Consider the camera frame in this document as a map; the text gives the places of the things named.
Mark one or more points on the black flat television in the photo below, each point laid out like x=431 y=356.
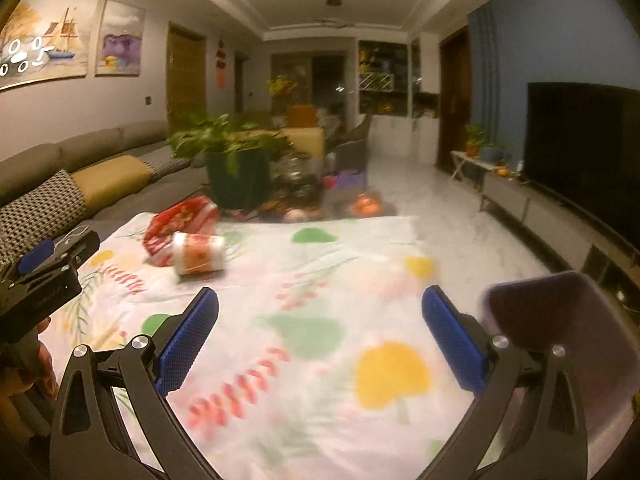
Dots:
x=585 y=160

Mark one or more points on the light brown wooden door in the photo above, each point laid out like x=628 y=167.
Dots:
x=185 y=75

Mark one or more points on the plant in dark green pot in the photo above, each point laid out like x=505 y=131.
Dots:
x=235 y=180

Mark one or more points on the dark brown wooden door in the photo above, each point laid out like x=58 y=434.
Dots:
x=455 y=95

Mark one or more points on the white display cabinet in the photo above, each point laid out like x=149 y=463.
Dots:
x=395 y=90

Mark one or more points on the small houndstooth cushion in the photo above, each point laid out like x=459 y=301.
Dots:
x=165 y=160

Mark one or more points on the pink tea pet figurine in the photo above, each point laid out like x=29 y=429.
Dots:
x=296 y=215

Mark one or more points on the orange round teapot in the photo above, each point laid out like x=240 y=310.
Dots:
x=367 y=205

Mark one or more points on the small orange ornament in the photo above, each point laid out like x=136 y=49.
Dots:
x=502 y=171

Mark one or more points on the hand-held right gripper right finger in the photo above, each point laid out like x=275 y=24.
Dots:
x=452 y=337

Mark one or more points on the grey plastic bin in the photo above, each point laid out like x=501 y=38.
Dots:
x=560 y=335

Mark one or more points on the grey sofa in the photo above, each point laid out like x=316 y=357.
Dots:
x=100 y=142

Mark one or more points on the large houndstooth cushion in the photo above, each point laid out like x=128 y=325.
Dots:
x=35 y=210

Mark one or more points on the orange chair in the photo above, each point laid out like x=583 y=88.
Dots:
x=302 y=116

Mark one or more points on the grey television cabinet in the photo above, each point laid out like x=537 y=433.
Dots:
x=540 y=210

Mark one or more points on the floral printed cloth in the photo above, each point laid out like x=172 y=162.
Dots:
x=310 y=340

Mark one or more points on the yellow armchair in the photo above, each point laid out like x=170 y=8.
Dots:
x=302 y=141

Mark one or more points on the purple painting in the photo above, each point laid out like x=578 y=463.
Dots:
x=120 y=40

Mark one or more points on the white folding side table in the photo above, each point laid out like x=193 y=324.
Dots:
x=465 y=160

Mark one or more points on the red plastic bag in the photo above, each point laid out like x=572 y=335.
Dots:
x=175 y=225

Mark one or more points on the plant in orange pot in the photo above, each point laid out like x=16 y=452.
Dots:
x=474 y=140

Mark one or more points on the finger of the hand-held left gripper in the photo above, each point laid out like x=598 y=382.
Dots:
x=36 y=256
x=75 y=250

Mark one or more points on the yellow cushion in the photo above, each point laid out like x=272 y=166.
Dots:
x=112 y=180

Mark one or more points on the yellow flowers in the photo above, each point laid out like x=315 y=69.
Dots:
x=280 y=85

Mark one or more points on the glass kettle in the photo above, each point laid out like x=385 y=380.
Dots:
x=297 y=166

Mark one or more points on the purple gift bag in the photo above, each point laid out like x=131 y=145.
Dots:
x=345 y=181

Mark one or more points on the red wall hanging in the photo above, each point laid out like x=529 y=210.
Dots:
x=220 y=62

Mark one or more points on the sailboat painting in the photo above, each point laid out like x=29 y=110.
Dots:
x=45 y=40

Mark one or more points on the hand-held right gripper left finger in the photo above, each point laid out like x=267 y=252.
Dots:
x=187 y=340

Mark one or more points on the grey armchair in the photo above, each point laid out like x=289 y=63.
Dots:
x=352 y=145

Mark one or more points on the red patterned paper cup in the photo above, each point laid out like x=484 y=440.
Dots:
x=199 y=254

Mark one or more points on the plant in blue pot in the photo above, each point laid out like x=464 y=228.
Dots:
x=492 y=152

